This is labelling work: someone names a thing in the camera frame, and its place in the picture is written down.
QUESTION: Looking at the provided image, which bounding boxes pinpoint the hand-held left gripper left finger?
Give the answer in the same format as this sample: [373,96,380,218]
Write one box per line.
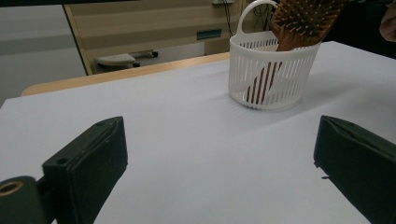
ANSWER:
[41,116,129,224]

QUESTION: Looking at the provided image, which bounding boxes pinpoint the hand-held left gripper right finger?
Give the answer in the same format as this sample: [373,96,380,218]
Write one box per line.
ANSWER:
[313,115,396,224]

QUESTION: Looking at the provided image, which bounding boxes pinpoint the white slatted plastic basket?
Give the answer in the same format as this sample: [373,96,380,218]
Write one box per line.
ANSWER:
[228,0,321,110]

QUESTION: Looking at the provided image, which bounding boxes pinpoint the brown wooden hairbrush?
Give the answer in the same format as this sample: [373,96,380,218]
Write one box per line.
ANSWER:
[246,0,347,105]

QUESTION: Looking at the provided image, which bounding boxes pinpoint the light wooden table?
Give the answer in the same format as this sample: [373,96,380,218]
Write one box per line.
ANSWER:
[21,51,232,97]

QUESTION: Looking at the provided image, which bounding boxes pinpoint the white board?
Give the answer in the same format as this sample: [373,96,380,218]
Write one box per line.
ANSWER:
[0,41,396,224]

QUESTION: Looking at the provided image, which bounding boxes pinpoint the wheeled chair base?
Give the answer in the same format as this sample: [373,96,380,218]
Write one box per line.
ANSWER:
[94,49,160,69]

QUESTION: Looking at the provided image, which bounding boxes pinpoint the white cabinet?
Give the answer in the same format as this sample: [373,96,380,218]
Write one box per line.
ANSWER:
[0,4,88,106]

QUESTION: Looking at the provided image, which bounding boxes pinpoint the dark curtain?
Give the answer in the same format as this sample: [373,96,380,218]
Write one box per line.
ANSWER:
[323,0,396,60]

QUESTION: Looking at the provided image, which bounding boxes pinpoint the wooden cabinet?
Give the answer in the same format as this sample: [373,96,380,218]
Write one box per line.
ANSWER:
[64,0,250,76]

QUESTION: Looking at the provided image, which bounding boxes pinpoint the black metal frame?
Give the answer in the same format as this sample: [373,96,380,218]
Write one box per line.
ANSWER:
[0,0,141,7]

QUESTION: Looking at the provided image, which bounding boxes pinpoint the hanging wall cables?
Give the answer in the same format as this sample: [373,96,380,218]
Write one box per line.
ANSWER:
[221,0,272,38]

